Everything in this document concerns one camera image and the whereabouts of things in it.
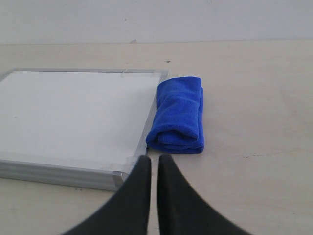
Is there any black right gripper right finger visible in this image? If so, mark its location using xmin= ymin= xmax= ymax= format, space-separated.
xmin=157 ymin=154 xmax=249 ymax=235

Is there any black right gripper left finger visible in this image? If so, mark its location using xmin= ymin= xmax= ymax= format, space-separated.
xmin=64 ymin=155 xmax=152 ymax=235

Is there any blue cloth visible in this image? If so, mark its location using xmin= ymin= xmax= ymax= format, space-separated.
xmin=146 ymin=76 xmax=204 ymax=154

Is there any aluminium framed whiteboard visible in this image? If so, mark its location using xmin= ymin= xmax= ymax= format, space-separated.
xmin=0 ymin=68 xmax=168 ymax=191

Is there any clear tape front right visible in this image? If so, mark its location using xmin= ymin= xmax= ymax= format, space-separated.
xmin=101 ymin=155 xmax=140 ymax=174

